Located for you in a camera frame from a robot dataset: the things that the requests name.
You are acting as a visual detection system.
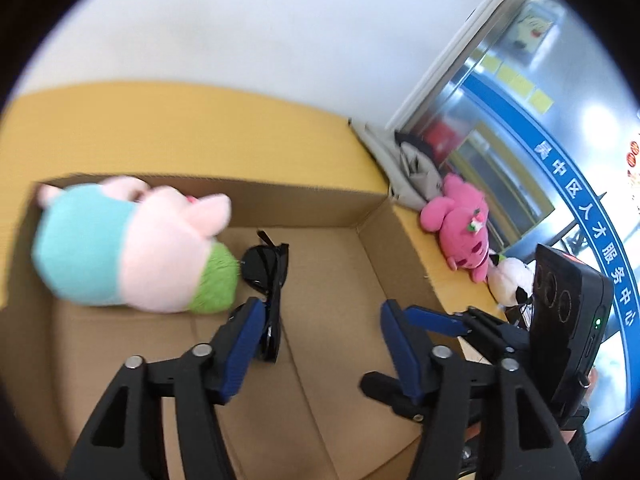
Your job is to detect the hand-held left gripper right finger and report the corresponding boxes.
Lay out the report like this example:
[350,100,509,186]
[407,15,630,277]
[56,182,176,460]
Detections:
[380,299,583,480]

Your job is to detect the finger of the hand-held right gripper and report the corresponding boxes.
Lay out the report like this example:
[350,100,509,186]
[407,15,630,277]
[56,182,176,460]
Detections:
[360,371,431,423]
[404,306,533,361]

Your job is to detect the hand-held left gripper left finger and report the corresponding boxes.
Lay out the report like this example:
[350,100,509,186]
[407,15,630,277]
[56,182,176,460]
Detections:
[62,296,266,480]

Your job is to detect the black sunglasses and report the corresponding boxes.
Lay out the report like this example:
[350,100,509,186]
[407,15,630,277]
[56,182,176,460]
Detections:
[239,230,291,363]

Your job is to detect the brown cardboard box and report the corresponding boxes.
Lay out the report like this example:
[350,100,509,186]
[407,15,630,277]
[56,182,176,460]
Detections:
[0,174,506,480]

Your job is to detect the pink pig plush toy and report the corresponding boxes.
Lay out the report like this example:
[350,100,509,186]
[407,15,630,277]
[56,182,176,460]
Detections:
[32,175,241,316]

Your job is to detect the white plush toy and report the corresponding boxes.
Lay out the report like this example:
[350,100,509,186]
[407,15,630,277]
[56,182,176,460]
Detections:
[487,255,537,308]

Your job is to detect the pink bear plush toy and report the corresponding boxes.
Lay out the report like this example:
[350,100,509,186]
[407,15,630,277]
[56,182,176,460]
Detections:
[419,174,493,283]

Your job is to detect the blue banner strip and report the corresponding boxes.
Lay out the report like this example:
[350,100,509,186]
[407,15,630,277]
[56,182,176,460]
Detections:
[457,67,640,361]

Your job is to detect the glass partition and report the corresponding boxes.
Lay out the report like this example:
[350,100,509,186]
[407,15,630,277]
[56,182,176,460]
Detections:
[400,0,640,391]

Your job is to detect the grey cloth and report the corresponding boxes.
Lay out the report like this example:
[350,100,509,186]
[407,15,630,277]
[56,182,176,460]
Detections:
[347,117,446,211]

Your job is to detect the red window sticker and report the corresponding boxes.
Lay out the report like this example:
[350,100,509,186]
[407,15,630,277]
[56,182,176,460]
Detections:
[624,139,640,183]

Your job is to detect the white door frame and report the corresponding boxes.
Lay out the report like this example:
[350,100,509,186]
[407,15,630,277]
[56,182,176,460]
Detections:
[390,0,528,133]

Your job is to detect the cartoon wall poster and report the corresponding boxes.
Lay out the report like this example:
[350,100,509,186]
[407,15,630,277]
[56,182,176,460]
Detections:
[507,2,556,53]

